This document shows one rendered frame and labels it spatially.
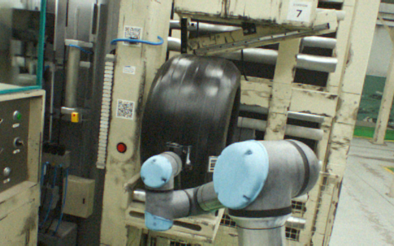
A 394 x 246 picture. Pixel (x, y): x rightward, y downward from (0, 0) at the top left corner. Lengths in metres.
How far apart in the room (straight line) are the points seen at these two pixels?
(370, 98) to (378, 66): 0.88
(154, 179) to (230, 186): 0.33
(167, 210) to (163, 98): 0.46
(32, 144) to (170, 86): 0.60
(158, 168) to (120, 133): 0.65
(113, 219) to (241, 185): 1.11
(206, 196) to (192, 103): 0.40
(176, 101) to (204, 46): 0.61
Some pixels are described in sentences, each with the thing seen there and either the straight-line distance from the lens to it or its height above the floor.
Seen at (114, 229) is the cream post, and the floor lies 0.70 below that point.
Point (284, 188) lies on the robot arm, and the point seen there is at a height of 1.28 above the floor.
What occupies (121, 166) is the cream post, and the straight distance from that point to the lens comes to 1.64.
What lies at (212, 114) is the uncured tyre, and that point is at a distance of 1.30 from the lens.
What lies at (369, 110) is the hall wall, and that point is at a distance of 11.65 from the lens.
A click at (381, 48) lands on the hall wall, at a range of 11.69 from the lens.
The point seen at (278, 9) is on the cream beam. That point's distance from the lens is 1.73.
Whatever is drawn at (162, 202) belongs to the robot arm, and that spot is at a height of 1.10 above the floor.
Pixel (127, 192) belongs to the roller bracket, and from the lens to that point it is 1.53.
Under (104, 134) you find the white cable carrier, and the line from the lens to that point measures 1.64.
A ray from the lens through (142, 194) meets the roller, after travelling 1.55.
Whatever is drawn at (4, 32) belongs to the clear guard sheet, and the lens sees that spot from 1.41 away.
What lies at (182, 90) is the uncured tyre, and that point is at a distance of 1.34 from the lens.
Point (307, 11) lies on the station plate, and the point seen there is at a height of 1.70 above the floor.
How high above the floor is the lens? 1.49
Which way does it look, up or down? 11 degrees down
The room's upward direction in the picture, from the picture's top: 7 degrees clockwise
